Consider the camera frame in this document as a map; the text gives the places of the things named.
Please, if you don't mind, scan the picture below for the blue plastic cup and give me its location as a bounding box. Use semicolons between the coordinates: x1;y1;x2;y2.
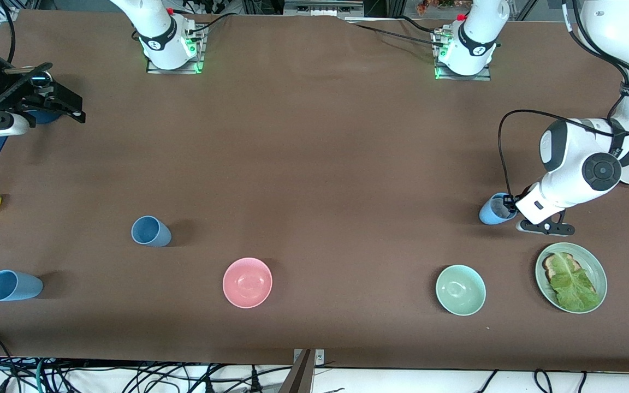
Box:
478;192;517;225
0;270;44;302
131;215;173;248

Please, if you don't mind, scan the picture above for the glass pot lid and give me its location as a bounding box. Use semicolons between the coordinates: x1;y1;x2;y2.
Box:
6;64;53;75

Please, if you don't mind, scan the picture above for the toast slice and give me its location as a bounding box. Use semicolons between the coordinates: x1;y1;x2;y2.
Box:
543;252;599;298

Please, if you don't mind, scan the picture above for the light green plate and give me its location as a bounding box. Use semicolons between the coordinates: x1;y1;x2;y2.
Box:
535;242;608;314

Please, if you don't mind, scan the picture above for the green lettuce leaf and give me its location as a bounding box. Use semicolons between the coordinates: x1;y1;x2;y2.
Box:
549;254;602;313

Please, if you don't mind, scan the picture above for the light green bowl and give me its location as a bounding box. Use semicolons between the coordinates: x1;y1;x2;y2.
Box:
435;264;486;317

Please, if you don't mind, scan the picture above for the dried flower bunch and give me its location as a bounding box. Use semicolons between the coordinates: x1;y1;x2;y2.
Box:
417;0;471;14

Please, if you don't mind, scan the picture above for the pink bowl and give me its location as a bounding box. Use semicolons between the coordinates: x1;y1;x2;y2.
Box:
222;257;273;309

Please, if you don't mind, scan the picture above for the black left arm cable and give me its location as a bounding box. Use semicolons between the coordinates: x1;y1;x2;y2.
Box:
498;0;629;198

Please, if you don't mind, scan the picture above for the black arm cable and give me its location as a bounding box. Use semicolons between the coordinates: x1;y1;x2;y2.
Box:
0;0;53;118
498;0;629;198

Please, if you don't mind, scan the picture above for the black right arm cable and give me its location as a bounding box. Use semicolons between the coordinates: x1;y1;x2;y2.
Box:
0;0;53;118

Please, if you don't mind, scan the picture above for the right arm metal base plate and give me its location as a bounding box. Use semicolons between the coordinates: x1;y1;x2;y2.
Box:
147;22;205;75

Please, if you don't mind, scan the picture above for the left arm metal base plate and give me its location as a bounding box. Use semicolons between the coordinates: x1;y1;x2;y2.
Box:
432;27;492;81

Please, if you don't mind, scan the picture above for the black table cable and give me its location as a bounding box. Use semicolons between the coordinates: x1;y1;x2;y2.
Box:
345;21;442;47
396;15;447;35
186;13;234;32

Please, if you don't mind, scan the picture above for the small metal table bracket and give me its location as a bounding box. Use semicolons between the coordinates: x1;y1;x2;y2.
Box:
293;349;325;366

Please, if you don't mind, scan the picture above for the grey metal frame beam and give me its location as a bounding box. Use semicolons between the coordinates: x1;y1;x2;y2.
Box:
284;0;364;17

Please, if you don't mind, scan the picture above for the dark camera mount pole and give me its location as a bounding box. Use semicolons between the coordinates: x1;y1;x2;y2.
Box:
279;349;315;393

